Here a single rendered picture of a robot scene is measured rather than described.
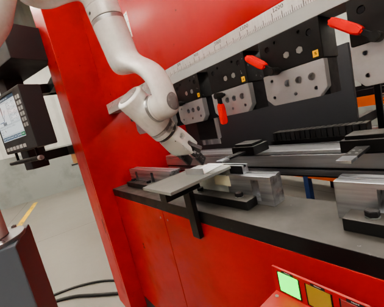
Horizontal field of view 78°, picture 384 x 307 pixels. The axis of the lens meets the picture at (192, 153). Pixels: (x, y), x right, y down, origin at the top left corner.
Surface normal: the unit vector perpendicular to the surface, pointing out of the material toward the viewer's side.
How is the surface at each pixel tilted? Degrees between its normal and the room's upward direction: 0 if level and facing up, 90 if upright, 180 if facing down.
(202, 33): 90
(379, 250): 0
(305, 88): 90
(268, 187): 90
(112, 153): 90
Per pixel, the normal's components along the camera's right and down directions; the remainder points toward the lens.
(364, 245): -0.23, -0.96
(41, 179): 0.44, 0.03
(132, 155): 0.62, -0.03
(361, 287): -0.76, 0.26
